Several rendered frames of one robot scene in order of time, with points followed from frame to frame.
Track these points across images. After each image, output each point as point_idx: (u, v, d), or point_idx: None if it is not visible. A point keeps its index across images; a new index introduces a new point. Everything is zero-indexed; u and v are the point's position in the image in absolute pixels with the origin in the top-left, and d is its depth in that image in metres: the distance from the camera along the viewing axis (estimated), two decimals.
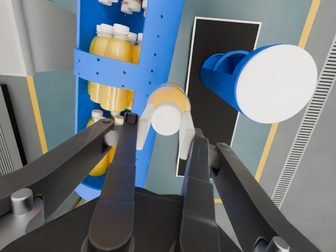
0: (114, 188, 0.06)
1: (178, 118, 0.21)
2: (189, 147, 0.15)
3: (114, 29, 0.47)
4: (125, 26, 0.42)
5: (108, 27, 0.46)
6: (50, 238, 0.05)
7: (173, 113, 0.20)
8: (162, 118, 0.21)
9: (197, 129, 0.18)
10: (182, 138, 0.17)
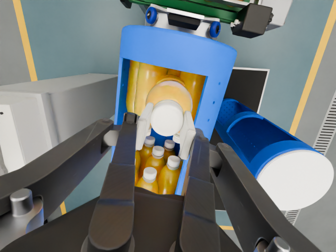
0: (113, 188, 0.06)
1: None
2: (190, 147, 0.15)
3: None
4: (154, 171, 0.49)
5: None
6: (50, 238, 0.05)
7: None
8: None
9: (198, 129, 0.18)
10: (183, 138, 0.17)
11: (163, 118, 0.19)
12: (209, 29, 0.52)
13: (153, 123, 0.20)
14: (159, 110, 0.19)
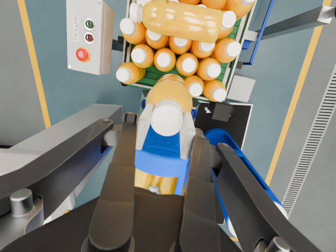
0: (113, 188, 0.06)
1: (142, 53, 0.48)
2: (190, 147, 0.15)
3: None
4: None
5: None
6: (50, 238, 0.05)
7: (140, 51, 0.48)
8: (136, 54, 0.48)
9: (198, 129, 0.18)
10: (183, 138, 0.17)
11: (163, 118, 0.19)
12: None
13: (153, 123, 0.20)
14: (159, 110, 0.19)
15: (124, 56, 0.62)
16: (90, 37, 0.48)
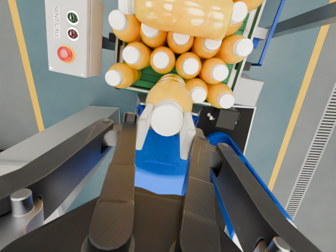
0: (113, 188, 0.06)
1: (136, 53, 0.41)
2: (190, 147, 0.15)
3: None
4: None
5: None
6: (50, 238, 0.05)
7: (133, 50, 0.40)
8: (128, 53, 0.41)
9: (198, 129, 0.18)
10: (183, 138, 0.17)
11: (163, 118, 0.19)
12: None
13: (153, 123, 0.20)
14: (159, 110, 0.19)
15: (116, 56, 0.54)
16: (74, 33, 0.40)
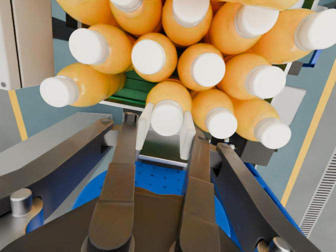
0: (113, 188, 0.06)
1: (96, 42, 0.20)
2: (190, 147, 0.15)
3: None
4: None
5: None
6: (50, 238, 0.05)
7: (90, 37, 0.19)
8: (80, 44, 0.20)
9: (198, 129, 0.18)
10: (183, 138, 0.17)
11: (163, 118, 0.19)
12: None
13: (153, 122, 0.20)
14: (159, 110, 0.19)
15: None
16: None
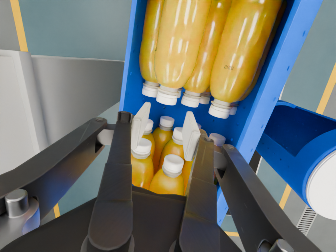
0: (111, 188, 0.06)
1: None
2: (195, 149, 0.15)
3: (149, 149, 0.34)
4: (180, 160, 0.33)
5: (140, 149, 0.33)
6: (50, 238, 0.05)
7: None
8: None
9: (201, 131, 0.18)
10: (187, 139, 0.16)
11: None
12: None
13: None
14: None
15: None
16: None
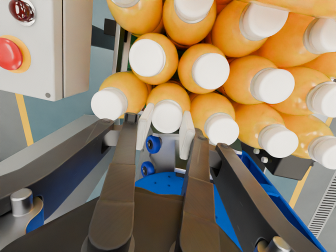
0: (114, 188, 0.06)
1: (159, 54, 0.18)
2: (189, 147, 0.15)
3: None
4: None
5: None
6: (50, 238, 0.05)
7: (153, 48, 0.18)
8: (141, 55, 0.18)
9: (197, 129, 0.18)
10: (182, 138, 0.17)
11: (220, 130, 0.21)
12: None
13: (211, 134, 0.21)
14: (219, 123, 0.21)
15: (117, 60, 0.32)
16: (22, 9, 0.18)
